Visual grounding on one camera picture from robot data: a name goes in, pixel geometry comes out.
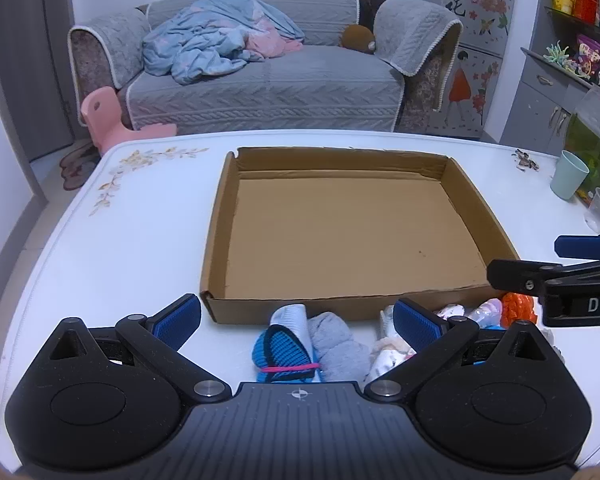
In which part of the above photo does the pink cloth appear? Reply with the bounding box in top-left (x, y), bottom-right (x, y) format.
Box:
top-left (245, 20), bottom-right (303, 61)

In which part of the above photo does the white grey striped sock bundle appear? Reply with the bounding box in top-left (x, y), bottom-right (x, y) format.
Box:
top-left (364, 307), bottom-right (418, 383)

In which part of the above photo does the green spiky ornament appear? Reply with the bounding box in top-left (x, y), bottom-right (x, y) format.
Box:
top-left (544, 40), bottom-right (573, 63)

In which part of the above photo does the purple snack bag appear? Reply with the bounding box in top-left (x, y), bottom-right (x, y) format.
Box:
top-left (575, 34), bottom-right (600, 81)

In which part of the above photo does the pale green cup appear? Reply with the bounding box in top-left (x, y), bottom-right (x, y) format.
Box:
top-left (551, 150), bottom-right (590, 201)

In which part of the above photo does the brown plush toy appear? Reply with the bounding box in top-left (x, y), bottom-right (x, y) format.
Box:
top-left (341, 24), bottom-right (377, 55)

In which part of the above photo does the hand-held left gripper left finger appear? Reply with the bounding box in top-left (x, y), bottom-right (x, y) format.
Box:
top-left (47, 294), bottom-right (233, 403)

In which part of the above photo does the grey cabinet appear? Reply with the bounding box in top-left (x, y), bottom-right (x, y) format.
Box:
top-left (500, 47), bottom-right (600, 161)

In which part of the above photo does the grey fridge with flower stickers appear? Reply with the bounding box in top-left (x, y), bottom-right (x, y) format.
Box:
top-left (402, 0), bottom-right (521, 138)

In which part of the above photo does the grey covered sofa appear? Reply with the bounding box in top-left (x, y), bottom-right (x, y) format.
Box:
top-left (67, 0), bottom-right (463, 133)

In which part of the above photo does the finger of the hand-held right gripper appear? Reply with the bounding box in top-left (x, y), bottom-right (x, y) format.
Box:
top-left (554, 234), bottom-right (600, 261)
top-left (486, 258), bottom-right (600, 293)

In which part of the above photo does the light blue blanket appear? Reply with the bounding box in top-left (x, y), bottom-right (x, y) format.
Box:
top-left (142, 0), bottom-right (306, 86)

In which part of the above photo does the shallow cardboard box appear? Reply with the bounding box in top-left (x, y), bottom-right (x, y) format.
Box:
top-left (200, 146), bottom-right (521, 323)

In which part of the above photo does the blue white sock pink band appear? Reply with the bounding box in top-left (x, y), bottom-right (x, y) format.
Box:
top-left (251, 304), bottom-right (323, 385)

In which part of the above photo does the small orange plastic bag bundle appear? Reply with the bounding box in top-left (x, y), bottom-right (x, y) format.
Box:
top-left (501, 291), bottom-right (537, 328)

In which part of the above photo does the brown floor rug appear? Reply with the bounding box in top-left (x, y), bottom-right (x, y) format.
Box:
top-left (59, 140), bottom-right (101, 191)

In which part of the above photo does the grey door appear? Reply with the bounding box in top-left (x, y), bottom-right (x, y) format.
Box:
top-left (0, 0), bottom-right (76, 161)

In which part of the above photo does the white speckled bundle teal band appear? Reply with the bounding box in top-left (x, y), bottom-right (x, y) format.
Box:
top-left (432, 301), bottom-right (468, 320)

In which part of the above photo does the pink plastic chair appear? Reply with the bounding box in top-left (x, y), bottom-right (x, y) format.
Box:
top-left (80, 86), bottom-right (178, 153)

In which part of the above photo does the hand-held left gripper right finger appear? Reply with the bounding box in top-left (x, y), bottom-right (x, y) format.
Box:
top-left (362, 297), bottom-right (551, 403)

